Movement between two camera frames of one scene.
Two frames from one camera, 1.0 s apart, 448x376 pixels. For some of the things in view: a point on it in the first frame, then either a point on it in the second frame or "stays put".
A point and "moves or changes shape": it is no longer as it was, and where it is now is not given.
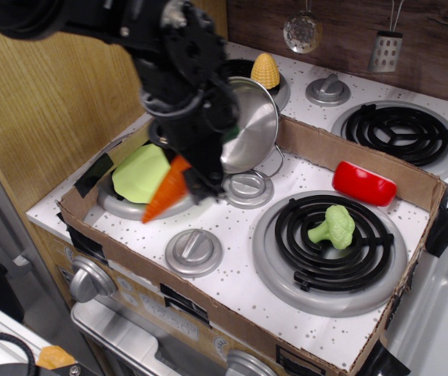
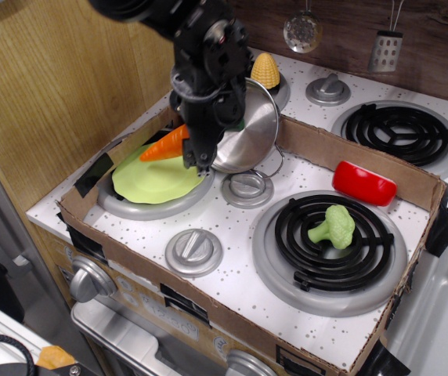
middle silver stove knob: (247, 190) stays put
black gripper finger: (161, 142) to (177, 105)
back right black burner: (411, 133) stays put
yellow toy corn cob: (265, 70) stays put
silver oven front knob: (90, 280) stays put
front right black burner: (313, 277) stays put
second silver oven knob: (240, 363) stays put
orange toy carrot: (172, 187) moves or changes shape
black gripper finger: (200, 188) to (199, 155)
